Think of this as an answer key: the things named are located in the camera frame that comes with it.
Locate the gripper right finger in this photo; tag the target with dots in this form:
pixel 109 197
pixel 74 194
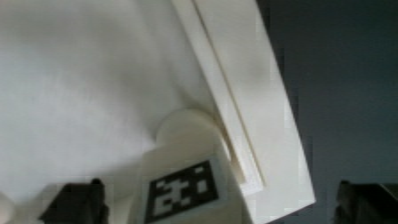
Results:
pixel 367 203

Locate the white leg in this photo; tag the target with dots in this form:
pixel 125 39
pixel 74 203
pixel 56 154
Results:
pixel 189 191

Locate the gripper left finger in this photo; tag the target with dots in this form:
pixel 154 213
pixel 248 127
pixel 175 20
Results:
pixel 79 207

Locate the white obstacle fence wall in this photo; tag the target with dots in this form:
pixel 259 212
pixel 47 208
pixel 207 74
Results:
pixel 244 52

